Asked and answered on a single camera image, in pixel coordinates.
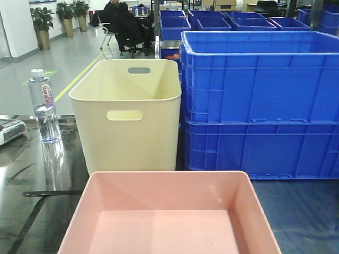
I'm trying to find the pink plastic bin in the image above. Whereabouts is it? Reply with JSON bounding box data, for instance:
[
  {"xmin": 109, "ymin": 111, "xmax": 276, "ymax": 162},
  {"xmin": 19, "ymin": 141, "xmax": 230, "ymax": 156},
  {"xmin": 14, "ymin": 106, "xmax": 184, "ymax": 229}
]
[{"xmin": 58, "ymin": 171, "xmax": 281, "ymax": 253}]

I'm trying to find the lower blue plastic crate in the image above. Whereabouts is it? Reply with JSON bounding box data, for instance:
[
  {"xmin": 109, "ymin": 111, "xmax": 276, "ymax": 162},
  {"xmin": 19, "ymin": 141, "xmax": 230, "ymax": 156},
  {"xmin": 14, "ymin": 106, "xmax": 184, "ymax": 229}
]
[{"xmin": 185, "ymin": 121, "xmax": 338, "ymax": 179}]

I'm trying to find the white device on table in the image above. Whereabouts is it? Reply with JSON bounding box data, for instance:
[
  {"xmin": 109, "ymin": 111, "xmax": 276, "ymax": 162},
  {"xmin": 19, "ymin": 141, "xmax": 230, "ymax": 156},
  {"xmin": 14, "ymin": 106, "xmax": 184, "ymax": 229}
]
[{"xmin": 1, "ymin": 119, "xmax": 26, "ymax": 145}]

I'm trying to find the potted plant gold pot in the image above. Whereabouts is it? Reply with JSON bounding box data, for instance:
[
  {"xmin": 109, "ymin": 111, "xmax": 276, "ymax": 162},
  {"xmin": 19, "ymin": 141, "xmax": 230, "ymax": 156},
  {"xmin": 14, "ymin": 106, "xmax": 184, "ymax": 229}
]
[{"xmin": 30, "ymin": 7, "xmax": 54, "ymax": 50}]

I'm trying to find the seated person in black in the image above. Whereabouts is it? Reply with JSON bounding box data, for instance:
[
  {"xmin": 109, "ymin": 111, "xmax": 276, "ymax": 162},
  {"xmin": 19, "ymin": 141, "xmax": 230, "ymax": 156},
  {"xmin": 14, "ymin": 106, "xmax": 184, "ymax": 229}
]
[{"xmin": 103, "ymin": 1, "xmax": 151, "ymax": 55}]

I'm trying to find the blue plastic crate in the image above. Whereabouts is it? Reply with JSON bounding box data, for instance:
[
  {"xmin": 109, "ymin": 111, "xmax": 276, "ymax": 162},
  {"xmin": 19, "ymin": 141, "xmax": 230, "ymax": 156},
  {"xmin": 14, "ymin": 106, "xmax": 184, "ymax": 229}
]
[
  {"xmin": 185, "ymin": 121, "xmax": 338, "ymax": 179},
  {"xmin": 181, "ymin": 31, "xmax": 338, "ymax": 124}
]

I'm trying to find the clear water bottle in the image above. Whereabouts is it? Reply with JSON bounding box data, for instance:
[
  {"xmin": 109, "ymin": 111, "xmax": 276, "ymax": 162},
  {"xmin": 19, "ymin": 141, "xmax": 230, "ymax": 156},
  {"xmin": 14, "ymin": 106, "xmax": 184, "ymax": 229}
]
[{"xmin": 28, "ymin": 68, "xmax": 62, "ymax": 144}]

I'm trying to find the cream plastic bin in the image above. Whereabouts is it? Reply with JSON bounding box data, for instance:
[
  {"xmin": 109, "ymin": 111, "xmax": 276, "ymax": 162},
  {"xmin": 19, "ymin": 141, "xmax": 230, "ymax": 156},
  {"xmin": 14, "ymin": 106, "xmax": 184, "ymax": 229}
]
[{"xmin": 69, "ymin": 59, "xmax": 182, "ymax": 174}]

